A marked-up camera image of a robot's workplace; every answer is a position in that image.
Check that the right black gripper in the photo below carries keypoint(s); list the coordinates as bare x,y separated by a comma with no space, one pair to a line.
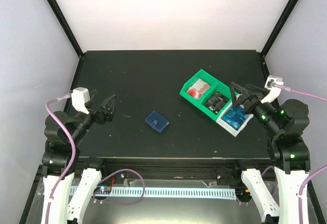
255,96

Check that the right black frame post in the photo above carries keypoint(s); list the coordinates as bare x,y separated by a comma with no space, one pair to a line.
289,7

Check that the black VIP card stack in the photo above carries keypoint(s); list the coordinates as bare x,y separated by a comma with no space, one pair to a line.
216,102

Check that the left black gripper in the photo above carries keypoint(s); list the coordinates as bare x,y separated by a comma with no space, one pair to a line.
107,114

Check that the blue card holder wallet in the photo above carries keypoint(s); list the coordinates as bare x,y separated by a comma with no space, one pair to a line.
156,121

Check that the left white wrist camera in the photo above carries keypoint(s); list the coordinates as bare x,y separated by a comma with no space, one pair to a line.
80,97

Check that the left black frame post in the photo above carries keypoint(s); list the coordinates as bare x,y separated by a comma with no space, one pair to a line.
65,26

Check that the black frame post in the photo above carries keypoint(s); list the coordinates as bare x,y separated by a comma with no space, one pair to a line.
289,7
65,26

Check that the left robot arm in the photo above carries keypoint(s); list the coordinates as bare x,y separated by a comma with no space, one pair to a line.
63,134

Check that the blue card stack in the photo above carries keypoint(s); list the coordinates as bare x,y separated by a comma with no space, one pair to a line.
234,117

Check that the white bin with blue cards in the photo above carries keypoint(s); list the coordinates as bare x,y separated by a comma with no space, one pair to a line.
225,126

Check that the red white card stack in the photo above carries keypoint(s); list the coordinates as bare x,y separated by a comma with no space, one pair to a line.
198,89

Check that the light blue slotted cable duct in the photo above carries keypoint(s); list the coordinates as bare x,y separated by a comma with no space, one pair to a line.
156,192

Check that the green bin with black cards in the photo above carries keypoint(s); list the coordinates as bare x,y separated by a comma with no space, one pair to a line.
217,87

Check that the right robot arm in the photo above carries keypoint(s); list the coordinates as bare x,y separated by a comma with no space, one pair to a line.
286,148

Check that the black aluminium frame rail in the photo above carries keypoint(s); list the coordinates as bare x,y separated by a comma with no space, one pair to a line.
222,171

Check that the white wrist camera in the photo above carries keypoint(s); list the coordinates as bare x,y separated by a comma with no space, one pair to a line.
273,91
80,97

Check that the small electronics board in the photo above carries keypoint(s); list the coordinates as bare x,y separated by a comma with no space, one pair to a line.
102,190

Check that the green bin with red cards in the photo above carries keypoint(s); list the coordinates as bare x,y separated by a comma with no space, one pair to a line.
201,74

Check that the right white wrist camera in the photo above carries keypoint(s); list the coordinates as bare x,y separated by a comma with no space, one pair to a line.
273,91

